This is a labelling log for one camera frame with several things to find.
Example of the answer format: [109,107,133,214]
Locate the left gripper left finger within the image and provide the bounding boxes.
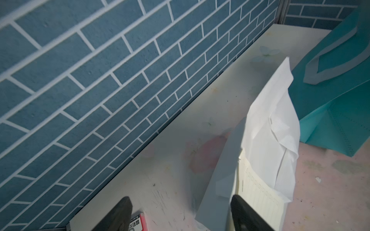
[92,196,133,231]

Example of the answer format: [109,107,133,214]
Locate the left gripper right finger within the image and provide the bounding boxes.
[230,194,274,231]

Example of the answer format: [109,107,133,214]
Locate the long white receipt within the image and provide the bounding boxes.
[226,150,291,231]

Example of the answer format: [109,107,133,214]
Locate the white paper bag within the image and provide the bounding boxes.
[195,58,300,231]

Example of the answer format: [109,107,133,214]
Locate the teal paper bag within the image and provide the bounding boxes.
[289,1,370,157]

